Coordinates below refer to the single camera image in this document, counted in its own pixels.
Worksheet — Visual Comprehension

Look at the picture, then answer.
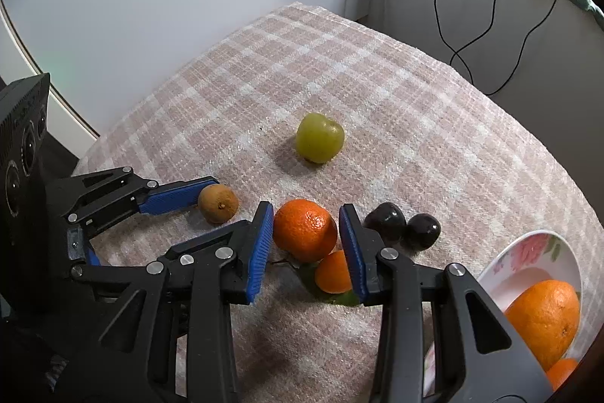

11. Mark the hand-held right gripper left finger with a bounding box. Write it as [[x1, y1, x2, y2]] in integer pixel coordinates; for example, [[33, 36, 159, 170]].
[[54, 202, 275, 403]]

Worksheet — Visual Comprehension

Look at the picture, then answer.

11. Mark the floral rimmed white plate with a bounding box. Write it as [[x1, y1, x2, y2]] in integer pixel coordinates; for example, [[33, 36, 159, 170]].
[[422, 230, 583, 399]]

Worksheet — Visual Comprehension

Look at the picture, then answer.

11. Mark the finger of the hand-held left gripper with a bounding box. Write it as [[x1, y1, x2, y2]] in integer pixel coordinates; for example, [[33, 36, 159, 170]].
[[66, 167, 219, 243], [68, 220, 253, 290]]

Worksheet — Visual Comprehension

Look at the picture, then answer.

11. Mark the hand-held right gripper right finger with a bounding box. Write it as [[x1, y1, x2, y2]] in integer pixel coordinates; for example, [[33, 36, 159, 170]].
[[339, 203, 555, 403]]

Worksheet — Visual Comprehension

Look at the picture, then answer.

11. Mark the large orange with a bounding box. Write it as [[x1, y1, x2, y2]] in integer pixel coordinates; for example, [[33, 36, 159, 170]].
[[504, 279, 581, 372]]

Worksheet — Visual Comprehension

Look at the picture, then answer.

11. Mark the small kumquat with leaf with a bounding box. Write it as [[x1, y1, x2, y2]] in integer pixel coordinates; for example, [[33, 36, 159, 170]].
[[298, 250, 362, 307]]

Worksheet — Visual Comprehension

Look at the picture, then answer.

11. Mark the pink plaid blanket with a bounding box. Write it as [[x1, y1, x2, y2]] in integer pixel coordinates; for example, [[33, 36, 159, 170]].
[[71, 2, 595, 403]]

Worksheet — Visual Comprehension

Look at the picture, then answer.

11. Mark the dark cherry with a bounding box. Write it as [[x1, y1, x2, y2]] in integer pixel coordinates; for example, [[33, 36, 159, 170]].
[[407, 213, 442, 251], [364, 202, 407, 243]]

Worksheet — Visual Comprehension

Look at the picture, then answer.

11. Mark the green grape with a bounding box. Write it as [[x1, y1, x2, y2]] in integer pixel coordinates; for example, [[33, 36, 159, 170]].
[[296, 113, 345, 164]]

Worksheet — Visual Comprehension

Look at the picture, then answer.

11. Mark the tangerine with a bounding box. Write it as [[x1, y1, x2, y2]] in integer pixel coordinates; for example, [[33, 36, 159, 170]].
[[545, 358, 580, 392], [273, 199, 339, 263]]

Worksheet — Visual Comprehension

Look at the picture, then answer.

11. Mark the brown longan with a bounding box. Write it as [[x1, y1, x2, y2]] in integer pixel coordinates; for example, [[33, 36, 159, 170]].
[[197, 184, 239, 224]]

